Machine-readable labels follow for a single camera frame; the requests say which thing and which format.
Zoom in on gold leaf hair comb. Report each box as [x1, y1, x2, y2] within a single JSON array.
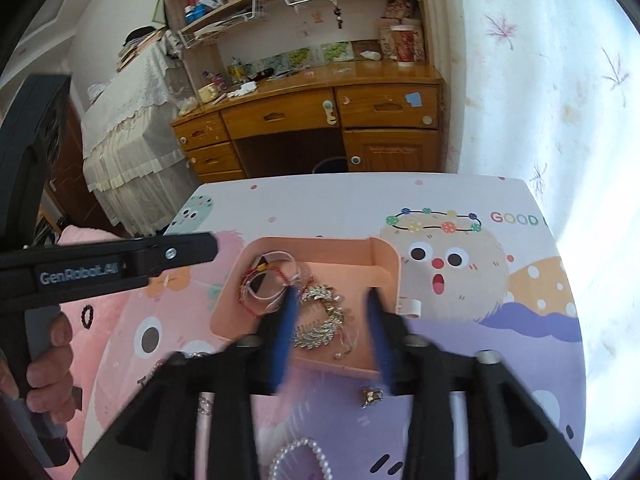
[[292, 283, 347, 349]]

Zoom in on dark waste bin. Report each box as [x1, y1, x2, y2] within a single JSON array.
[[312, 156, 348, 175]]

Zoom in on white lace cloth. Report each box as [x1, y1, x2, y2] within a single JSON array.
[[81, 40, 201, 238]]

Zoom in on wooden desk with hutch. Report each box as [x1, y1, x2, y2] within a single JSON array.
[[155, 0, 446, 183]]

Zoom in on cartoon printed table mat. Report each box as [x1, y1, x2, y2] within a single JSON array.
[[80, 172, 586, 480]]

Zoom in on red string bracelets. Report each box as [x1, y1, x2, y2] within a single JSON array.
[[238, 251, 306, 319]]

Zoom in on white pearl bracelet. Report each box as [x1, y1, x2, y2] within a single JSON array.
[[269, 437, 335, 480]]

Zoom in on red paper cup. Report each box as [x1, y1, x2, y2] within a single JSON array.
[[390, 24, 422, 67]]

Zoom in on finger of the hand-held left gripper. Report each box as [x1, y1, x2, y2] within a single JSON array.
[[142, 232, 219, 281]]

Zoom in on pink jewelry tray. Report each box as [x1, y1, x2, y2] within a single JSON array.
[[210, 236, 422, 380]]

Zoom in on person's left hand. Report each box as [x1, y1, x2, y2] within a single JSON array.
[[0, 312, 76, 413]]

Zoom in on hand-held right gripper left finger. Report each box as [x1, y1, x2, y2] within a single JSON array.
[[76, 287, 301, 480]]

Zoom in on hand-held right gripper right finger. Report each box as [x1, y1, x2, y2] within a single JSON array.
[[366, 287, 593, 480]]

